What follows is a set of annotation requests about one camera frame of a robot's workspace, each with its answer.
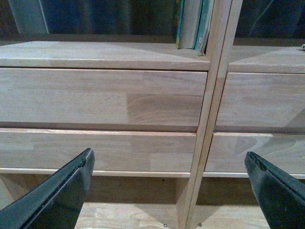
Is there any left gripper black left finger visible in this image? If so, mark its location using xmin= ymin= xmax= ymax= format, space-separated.
xmin=0 ymin=148 xmax=95 ymax=229

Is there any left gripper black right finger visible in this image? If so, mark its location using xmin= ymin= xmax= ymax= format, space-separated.
xmin=244 ymin=151 xmax=305 ymax=229

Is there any dark curtain behind shelf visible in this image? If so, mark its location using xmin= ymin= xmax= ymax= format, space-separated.
xmin=0 ymin=0 xmax=305 ymax=39

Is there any lower right wooden drawer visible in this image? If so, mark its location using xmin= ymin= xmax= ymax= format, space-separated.
xmin=204 ymin=132 xmax=305 ymax=177

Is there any wooden drawer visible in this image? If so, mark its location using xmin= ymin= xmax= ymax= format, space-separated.
xmin=0 ymin=68 xmax=207 ymax=126
xmin=216 ymin=73 xmax=305 ymax=129
xmin=0 ymin=128 xmax=196 ymax=173
xmin=204 ymin=132 xmax=305 ymax=177

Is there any lower left wooden drawer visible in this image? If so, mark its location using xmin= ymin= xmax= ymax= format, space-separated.
xmin=0 ymin=128 xmax=196 ymax=173

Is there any upper right wooden drawer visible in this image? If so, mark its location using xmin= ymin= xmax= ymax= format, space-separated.
xmin=216 ymin=73 xmax=305 ymax=129

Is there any upper left wooden drawer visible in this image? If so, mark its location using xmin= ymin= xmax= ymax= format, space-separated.
xmin=0 ymin=68 xmax=207 ymax=126

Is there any light wooden bookshelf unit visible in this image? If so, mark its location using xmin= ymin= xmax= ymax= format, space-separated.
xmin=0 ymin=0 xmax=305 ymax=229

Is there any thin green-cover book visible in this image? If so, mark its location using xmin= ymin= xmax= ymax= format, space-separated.
xmin=194 ymin=0 xmax=214 ymax=56

